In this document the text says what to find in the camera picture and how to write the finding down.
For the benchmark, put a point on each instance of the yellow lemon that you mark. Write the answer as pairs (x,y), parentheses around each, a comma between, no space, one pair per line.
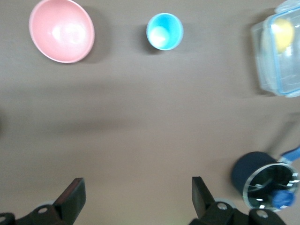
(284,35)

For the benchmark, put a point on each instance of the pink bowl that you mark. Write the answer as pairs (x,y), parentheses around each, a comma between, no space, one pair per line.
(62,32)

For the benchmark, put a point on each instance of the clear plastic food container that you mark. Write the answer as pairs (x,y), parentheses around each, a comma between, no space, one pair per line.
(269,70)

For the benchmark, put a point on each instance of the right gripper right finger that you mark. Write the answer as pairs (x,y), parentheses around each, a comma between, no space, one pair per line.
(211,215)

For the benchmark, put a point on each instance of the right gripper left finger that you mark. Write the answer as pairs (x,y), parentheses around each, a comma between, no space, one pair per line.
(65,208)

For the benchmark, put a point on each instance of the glass lid with blue knob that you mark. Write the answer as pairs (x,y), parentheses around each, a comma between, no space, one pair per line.
(269,187)

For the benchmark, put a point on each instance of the light blue cup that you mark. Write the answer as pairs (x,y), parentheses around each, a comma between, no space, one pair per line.
(164,32)

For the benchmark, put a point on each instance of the brown table cover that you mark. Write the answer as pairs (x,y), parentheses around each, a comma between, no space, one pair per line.
(140,117)

